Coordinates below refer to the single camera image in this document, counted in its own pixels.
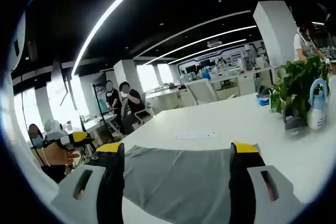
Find black metal stand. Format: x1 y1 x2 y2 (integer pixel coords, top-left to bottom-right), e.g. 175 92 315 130
91 82 118 137

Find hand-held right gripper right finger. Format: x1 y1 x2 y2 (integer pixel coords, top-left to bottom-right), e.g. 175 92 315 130
228 142 305 224

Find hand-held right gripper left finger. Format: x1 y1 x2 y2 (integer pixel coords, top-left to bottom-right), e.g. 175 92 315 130
51 142 125 224

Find ceiling light strip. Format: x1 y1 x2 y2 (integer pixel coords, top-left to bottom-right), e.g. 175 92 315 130
71 0 165 76

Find blue box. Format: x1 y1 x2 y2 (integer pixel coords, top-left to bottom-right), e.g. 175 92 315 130
255 93 271 107

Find grey soft object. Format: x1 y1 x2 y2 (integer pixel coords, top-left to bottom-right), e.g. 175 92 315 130
281 108 306 137

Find white office desk row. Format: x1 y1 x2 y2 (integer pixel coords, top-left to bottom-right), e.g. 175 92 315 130
145 65 279 115

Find white frame office chair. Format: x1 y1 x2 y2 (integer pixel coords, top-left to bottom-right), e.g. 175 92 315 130
134 91 155 125

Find white spray bottle blue top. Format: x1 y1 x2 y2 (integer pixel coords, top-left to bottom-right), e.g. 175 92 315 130
306 77 330 130

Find grey towel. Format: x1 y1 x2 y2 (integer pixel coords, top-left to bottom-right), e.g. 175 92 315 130
123 144 260 222

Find person's left hand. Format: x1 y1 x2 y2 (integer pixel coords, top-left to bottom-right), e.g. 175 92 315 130
43 142 80 167

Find pearl bracelet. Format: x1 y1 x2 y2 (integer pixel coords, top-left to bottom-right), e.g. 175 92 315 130
41 147 51 167

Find white mesh office chair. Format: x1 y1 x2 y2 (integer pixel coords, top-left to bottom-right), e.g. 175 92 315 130
183 78 219 105

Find white table socket panel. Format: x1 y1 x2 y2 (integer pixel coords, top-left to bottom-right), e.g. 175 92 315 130
172 130 220 140

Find green potted plant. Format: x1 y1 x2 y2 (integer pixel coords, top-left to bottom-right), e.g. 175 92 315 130
269 55 329 120

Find white table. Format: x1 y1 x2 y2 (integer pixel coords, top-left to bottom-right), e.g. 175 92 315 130
115 73 336 224

